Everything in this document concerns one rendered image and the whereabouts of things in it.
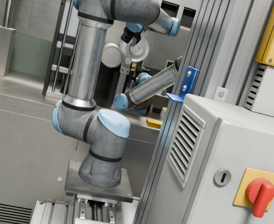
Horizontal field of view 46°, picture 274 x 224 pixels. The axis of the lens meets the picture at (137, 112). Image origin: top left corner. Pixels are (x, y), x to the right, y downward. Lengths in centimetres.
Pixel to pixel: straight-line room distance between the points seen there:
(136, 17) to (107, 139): 39
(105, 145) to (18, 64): 128
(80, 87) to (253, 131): 66
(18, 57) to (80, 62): 119
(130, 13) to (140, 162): 93
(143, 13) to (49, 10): 123
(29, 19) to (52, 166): 95
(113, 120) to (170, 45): 124
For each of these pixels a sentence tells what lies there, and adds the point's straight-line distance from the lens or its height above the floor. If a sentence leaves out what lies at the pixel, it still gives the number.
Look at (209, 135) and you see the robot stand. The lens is 54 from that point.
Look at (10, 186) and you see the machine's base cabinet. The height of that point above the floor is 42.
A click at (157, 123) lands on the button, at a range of 164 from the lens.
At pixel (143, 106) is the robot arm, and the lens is 155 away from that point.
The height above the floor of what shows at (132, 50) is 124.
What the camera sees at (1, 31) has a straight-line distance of 194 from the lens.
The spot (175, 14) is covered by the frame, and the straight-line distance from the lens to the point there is 225.
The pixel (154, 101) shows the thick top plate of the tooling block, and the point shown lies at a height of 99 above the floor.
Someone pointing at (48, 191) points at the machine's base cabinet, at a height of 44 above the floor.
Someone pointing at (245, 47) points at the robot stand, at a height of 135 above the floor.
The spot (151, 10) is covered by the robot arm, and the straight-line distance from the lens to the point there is 102.
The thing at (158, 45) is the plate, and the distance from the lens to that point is 217.
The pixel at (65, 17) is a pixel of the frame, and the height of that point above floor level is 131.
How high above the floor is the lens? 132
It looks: 13 degrees down
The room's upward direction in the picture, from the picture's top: 16 degrees clockwise
